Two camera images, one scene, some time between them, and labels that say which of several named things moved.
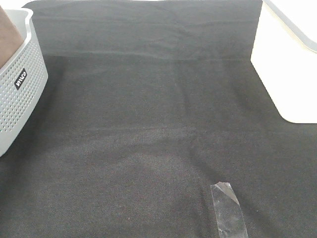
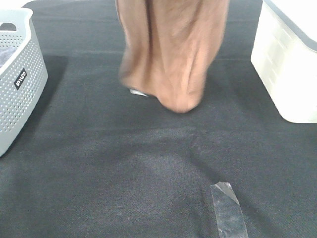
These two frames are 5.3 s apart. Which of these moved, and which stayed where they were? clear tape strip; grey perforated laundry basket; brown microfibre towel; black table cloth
Moved: brown microfibre towel
Stayed: grey perforated laundry basket; black table cloth; clear tape strip
